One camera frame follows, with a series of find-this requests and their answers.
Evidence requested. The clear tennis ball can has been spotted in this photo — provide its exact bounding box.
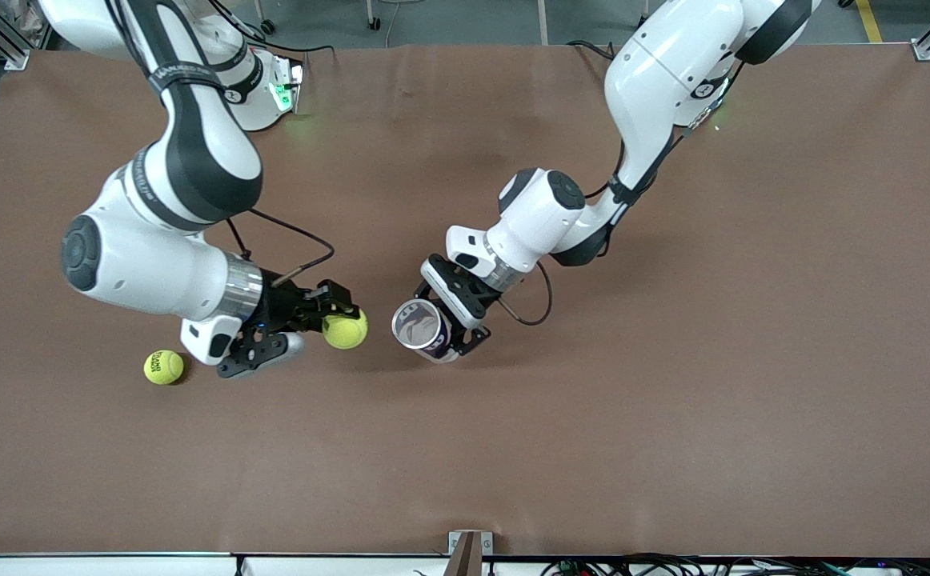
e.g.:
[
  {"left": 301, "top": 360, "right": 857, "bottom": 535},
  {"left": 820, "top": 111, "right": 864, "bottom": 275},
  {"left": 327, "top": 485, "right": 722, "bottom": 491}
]
[{"left": 391, "top": 298, "right": 467, "bottom": 365}]

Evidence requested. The yellow tennis ball small print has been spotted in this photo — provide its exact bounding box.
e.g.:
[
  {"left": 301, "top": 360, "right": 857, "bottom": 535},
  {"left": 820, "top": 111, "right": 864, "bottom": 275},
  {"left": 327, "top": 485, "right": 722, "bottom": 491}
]
[{"left": 323, "top": 308, "right": 370, "bottom": 351}]

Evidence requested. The yellow tennis ball large print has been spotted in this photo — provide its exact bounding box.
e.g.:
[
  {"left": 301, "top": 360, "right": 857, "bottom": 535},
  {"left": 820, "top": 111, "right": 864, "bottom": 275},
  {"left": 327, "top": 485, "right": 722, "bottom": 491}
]
[{"left": 143, "top": 350, "right": 185, "bottom": 386}]

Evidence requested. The brown table cover sheet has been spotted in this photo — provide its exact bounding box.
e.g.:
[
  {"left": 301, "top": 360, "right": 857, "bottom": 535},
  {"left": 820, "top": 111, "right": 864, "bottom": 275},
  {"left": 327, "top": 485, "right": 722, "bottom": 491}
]
[{"left": 0, "top": 42, "right": 930, "bottom": 558}]

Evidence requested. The grey metal mount bracket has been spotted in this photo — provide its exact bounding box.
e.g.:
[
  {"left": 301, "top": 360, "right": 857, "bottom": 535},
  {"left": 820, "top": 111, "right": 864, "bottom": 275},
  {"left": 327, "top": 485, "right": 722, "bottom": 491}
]
[{"left": 447, "top": 530, "right": 495, "bottom": 576}]

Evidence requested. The tangled black cable bundle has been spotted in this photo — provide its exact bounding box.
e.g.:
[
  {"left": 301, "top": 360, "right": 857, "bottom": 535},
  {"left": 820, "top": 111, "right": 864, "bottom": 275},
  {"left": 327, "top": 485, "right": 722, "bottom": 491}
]
[{"left": 541, "top": 552, "right": 930, "bottom": 576}]

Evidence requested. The black right arm base cable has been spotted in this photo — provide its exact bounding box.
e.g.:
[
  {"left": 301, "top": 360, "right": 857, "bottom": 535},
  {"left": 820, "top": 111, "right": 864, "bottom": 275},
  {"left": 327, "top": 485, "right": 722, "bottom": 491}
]
[{"left": 209, "top": 0, "right": 336, "bottom": 55}]

